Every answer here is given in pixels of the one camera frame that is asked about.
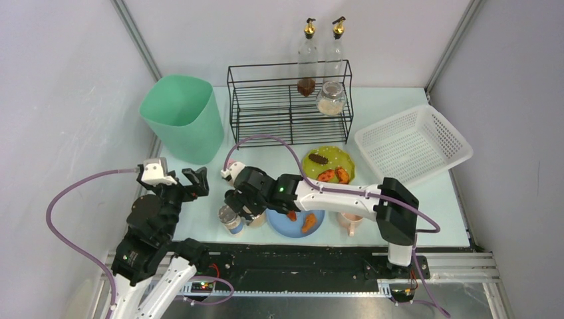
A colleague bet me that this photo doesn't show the glass jar beige contents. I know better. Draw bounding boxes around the glass jar beige contents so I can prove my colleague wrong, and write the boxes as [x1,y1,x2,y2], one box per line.
[247,212,267,228]
[316,81,346,116]

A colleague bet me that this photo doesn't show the silver lid shaker jar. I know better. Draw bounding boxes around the silver lid shaker jar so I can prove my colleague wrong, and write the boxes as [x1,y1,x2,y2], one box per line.
[218,205,244,235]

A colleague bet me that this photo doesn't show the glass oil bottle gold spout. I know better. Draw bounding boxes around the glass oil bottle gold spout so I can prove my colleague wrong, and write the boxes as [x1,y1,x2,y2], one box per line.
[323,16,346,82]

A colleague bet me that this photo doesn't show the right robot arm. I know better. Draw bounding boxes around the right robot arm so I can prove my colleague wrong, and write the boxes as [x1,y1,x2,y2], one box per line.
[220,162,419,267]

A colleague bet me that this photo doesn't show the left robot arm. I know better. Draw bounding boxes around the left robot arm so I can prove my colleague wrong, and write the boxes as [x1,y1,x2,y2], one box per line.
[109,163,210,318]

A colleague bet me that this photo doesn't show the pink lid spice bottle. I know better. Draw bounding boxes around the pink lid spice bottle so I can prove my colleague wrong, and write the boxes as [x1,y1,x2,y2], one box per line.
[225,159,238,171]

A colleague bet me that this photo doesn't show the blue plate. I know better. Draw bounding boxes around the blue plate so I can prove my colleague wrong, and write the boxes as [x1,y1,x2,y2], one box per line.
[265,209,325,239]

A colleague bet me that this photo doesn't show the red-brown food piece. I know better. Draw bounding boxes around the red-brown food piece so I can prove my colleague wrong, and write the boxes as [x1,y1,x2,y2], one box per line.
[287,211,297,221]

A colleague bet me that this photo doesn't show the green plastic waste bin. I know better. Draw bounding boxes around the green plastic waste bin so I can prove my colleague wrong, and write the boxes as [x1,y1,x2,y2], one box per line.
[139,74,224,165]

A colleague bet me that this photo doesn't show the dark brown food piece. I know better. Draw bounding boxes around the dark brown food piece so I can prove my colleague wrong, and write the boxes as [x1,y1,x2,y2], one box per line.
[308,153,329,165]

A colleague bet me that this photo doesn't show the orange fried food piece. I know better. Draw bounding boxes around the orange fried food piece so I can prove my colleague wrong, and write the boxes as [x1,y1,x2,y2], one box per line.
[335,166,351,184]
[316,169,336,182]

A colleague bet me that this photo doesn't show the green dotted plate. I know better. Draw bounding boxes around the green dotted plate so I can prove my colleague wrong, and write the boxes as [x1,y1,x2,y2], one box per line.
[301,146,356,183]

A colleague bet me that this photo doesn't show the orange fried food piece right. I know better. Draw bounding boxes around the orange fried food piece right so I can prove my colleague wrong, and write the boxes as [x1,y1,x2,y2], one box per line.
[335,166,351,184]

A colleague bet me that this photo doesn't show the pink mug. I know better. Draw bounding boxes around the pink mug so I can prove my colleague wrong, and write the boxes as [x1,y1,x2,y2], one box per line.
[337,213,364,237]

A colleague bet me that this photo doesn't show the white plastic basket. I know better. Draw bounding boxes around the white plastic basket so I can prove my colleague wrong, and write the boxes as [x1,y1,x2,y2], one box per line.
[354,104,474,187]

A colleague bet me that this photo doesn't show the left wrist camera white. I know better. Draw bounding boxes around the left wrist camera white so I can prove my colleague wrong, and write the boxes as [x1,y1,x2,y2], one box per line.
[140,157,178,186]

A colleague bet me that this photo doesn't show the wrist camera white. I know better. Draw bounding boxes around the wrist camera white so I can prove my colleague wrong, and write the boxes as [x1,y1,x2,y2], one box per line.
[140,157,178,186]
[220,161,246,182]

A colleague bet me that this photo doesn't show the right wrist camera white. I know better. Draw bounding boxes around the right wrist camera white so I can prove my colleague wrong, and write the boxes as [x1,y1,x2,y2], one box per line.
[220,161,246,182]

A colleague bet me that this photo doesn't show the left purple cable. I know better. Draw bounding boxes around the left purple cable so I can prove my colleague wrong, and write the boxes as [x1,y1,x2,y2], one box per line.
[45,167,142,319]

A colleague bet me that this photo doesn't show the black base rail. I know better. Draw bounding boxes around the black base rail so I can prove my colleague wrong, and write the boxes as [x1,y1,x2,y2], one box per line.
[181,243,430,296]

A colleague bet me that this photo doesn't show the black wire rack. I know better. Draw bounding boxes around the black wire rack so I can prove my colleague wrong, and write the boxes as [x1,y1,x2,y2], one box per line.
[226,59,354,145]

